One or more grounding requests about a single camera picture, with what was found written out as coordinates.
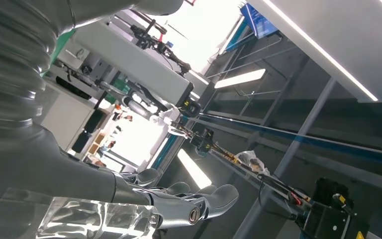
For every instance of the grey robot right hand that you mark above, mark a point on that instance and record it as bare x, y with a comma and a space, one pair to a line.
46, 178

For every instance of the black box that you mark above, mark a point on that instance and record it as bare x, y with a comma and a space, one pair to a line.
94, 122
80, 142

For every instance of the white cabinet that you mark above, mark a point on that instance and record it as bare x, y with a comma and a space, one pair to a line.
65, 118

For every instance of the white robot stand machine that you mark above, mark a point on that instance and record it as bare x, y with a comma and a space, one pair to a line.
128, 62

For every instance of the rectangular ceiling light panel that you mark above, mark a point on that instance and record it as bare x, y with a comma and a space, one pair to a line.
194, 170
240, 78

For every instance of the clear plastic bag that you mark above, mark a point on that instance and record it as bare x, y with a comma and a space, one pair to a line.
248, 158

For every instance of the grey metal pole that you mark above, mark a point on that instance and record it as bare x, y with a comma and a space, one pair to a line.
296, 145

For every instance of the blue display screen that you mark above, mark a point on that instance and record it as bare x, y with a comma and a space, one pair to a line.
260, 21

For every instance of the black overhead device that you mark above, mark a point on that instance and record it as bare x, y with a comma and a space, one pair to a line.
329, 217

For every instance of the blue overhead beam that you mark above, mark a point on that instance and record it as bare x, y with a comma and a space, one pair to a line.
342, 145

